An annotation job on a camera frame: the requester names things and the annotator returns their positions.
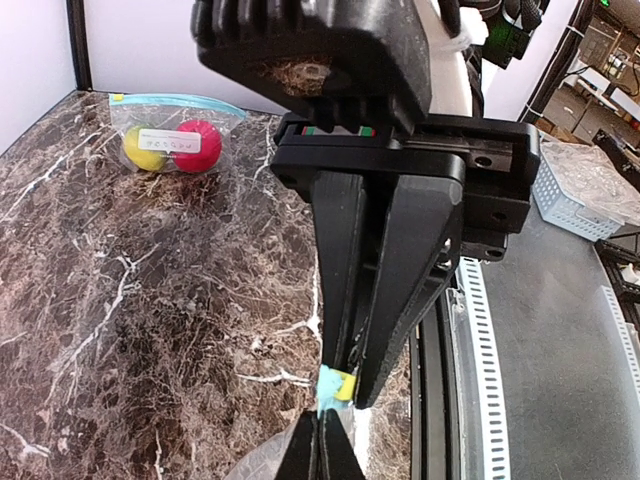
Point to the black front frame rail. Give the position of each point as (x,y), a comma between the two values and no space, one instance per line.
(435,416)

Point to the clear zip bag blue zipper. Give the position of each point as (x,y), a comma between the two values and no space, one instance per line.
(335,390)

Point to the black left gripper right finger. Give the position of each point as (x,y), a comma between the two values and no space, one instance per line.
(337,457)

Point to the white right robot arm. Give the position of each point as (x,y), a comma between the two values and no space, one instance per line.
(349,65)

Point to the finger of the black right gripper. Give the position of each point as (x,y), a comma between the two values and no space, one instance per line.
(420,250)
(339,202)

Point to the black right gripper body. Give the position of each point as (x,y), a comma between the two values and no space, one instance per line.
(495,160)

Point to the red toy apple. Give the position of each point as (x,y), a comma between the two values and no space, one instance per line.
(210,147)

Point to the white slotted cable duct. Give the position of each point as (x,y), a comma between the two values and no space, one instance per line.
(557,376)

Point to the clear zip bag yellow slider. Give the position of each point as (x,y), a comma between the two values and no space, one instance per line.
(146,126)

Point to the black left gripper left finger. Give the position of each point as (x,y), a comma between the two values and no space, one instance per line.
(300,460)

